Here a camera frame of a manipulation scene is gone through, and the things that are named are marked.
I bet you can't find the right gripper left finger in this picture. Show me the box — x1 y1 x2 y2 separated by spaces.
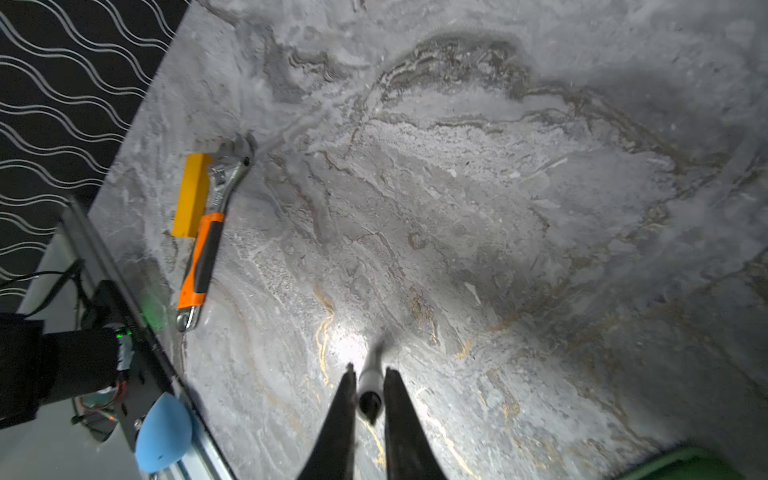
298 363 358 480

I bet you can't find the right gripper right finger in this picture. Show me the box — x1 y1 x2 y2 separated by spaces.
383 368 447 480

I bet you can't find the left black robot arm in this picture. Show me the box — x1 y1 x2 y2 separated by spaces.
1 314 134 429

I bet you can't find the green pen cap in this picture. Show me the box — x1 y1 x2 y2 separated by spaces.
616 446 745 480

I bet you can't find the blue ball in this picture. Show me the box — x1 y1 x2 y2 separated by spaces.
135 393 193 473

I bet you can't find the yellow small block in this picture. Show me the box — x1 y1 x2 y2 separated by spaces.
171 153 213 238

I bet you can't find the orange utility knife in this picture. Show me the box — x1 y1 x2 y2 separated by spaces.
176 135 257 332

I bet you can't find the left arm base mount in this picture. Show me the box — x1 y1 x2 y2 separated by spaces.
72 280 172 451

